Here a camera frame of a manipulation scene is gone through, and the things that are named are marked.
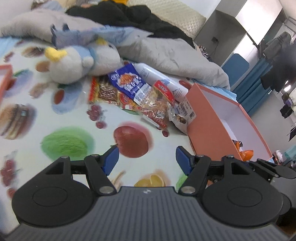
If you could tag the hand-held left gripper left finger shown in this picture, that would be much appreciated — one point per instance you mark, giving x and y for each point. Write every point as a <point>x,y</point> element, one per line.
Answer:
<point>111,160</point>

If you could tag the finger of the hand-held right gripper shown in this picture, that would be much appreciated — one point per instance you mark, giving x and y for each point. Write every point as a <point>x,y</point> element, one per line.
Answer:
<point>275,170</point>

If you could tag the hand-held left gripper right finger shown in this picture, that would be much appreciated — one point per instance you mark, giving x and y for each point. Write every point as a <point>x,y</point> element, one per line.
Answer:
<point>182,160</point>

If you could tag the orange snack packet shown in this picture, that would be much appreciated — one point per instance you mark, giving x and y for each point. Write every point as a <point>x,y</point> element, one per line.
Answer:
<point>244,153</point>

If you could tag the orange cardboard box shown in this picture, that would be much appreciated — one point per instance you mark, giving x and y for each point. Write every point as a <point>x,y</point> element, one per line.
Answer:
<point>208,120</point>

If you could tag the clear packet barcode label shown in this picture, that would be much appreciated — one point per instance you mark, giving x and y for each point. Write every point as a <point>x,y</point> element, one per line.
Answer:
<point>183,113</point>

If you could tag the fruit printed mat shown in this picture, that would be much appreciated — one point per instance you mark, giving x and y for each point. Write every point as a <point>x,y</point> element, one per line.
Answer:
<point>69,129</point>

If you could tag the bread packet red label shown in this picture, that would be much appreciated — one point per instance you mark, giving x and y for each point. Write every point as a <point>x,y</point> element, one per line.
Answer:
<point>157,104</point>

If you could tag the red wafer packet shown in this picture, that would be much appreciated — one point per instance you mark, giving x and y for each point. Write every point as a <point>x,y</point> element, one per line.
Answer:
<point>106,92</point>

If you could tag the blue snack packet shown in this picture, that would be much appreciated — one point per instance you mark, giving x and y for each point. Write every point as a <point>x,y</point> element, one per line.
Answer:
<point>128,81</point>

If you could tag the blue curtain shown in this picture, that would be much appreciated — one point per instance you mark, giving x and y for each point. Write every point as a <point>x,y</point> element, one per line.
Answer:
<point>256,85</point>

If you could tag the white bottle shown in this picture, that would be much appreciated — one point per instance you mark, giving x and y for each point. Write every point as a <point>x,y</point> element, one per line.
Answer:
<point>157,76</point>

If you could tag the white blue plush toy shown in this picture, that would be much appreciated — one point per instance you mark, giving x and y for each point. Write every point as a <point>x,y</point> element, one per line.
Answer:
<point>78,62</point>

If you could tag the black hanging clothes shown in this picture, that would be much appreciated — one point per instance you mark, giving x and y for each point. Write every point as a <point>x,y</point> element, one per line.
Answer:
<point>277,62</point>

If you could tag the grey duvet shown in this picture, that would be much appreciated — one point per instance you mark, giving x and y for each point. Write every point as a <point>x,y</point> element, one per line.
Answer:
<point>166,53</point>

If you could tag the striped cloth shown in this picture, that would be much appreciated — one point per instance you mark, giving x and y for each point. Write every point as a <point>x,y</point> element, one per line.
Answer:
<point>204,51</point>

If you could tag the light blue blanket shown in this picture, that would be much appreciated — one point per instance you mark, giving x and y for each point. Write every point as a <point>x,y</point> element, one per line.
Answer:
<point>99,33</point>

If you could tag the black jacket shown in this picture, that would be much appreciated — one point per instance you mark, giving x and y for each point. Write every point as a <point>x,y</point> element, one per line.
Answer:
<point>138,18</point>

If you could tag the yellow pillow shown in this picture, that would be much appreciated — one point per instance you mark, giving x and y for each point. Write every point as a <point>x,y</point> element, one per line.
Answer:
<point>120,1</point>

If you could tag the white wall cabinet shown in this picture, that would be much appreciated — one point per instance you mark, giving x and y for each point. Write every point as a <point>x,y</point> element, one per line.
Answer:
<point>238,25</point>

